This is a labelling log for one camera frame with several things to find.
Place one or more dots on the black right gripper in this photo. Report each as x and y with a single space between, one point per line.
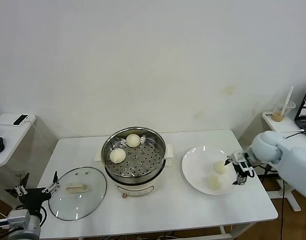
237 167

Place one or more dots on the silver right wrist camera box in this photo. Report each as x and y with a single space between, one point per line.
242 157

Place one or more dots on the black smartphone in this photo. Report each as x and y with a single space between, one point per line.
21 120

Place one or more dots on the open dark laptop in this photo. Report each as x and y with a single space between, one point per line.
305 120

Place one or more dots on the white side table with laptop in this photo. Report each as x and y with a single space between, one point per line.
275 126

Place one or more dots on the flat white box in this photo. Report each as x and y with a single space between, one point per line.
3 120

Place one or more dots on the white side table with phone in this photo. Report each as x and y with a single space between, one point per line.
15 142

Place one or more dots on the white steamed baozi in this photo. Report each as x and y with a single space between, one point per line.
214 182
117 155
132 140
219 167

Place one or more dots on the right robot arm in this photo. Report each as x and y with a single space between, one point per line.
292 160

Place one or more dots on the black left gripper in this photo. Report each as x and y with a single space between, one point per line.
34 197

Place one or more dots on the round white plate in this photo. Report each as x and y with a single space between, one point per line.
192 175

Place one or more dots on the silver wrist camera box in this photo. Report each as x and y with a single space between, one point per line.
242 157
18 217

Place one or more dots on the clear plastic drink cup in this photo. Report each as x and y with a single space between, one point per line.
277 116

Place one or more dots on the cream electric cooker pot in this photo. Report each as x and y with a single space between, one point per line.
137 188

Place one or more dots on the white drinking straw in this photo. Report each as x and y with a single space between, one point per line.
288 97

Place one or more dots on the perforated steel steamer basket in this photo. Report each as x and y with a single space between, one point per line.
142 162

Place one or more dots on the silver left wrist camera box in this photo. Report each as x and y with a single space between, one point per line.
18 217

